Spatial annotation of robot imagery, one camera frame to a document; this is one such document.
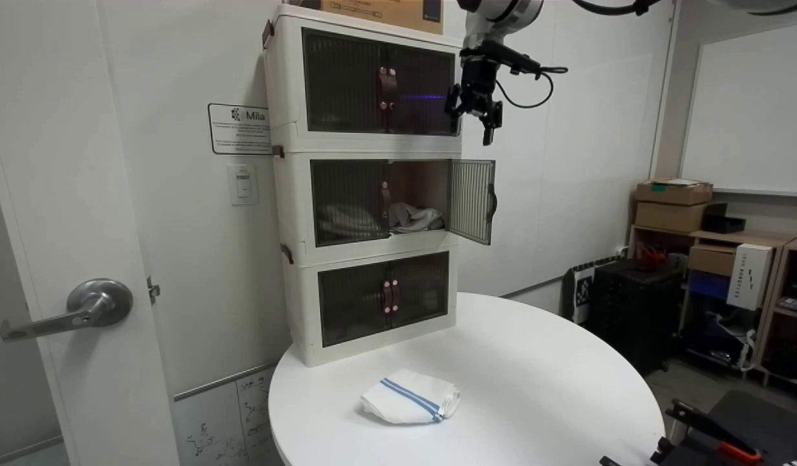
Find cardboard box with dark label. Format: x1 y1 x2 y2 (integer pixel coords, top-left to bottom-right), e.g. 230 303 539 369
287 0 445 37

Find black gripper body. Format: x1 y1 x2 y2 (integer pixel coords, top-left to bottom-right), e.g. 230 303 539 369
455 41 507 124

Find black chair seat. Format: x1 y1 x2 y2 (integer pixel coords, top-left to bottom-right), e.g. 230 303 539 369
672 388 797 466

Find white wall conduit pipe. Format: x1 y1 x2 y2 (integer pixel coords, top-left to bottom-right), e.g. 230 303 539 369
645 0 681 182

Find wooden shelf unit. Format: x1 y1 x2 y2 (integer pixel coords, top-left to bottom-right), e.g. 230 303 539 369
627 221 797 394

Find red handled tool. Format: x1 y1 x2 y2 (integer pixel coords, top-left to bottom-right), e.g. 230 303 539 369
666 396 768 466

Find black crate cabinet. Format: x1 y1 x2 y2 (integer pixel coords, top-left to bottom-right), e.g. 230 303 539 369
586 257 688 379

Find white whiteboard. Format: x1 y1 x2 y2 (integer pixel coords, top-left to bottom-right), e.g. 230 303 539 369
676 13 797 202

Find silver door lever handle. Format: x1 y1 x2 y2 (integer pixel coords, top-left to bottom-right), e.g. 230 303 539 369
0 275 138 345

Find grey folded clothes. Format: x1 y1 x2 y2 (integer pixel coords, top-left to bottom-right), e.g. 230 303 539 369
313 199 445 246

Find white three-tier storage cabinet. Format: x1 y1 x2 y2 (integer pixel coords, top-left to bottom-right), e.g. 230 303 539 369
258 2 503 371

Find white product box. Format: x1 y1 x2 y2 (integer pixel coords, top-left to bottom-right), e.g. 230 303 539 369
724 240 776 313

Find white towel with blue stripes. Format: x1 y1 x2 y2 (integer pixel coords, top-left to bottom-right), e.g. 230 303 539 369
357 369 463 428

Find flat brown cardboard box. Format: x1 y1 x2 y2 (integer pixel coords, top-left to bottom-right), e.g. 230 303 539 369
635 176 716 209

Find white wall sign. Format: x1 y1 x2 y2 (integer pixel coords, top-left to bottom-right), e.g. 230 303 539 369
204 102 275 159

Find black framed panel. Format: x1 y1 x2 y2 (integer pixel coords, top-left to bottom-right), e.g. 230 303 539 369
560 257 625 330

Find small brown cardboard box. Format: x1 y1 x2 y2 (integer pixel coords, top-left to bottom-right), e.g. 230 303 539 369
687 240 740 279

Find dark translucent cabinet door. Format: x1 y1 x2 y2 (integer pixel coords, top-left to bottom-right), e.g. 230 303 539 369
386 251 452 334
308 159 392 251
317 262 394 349
447 159 499 248
383 44 460 137
301 27 389 137

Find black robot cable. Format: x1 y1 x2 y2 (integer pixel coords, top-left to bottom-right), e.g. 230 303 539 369
491 71 560 114

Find white room door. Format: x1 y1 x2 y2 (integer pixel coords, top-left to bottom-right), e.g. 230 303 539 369
0 0 185 466

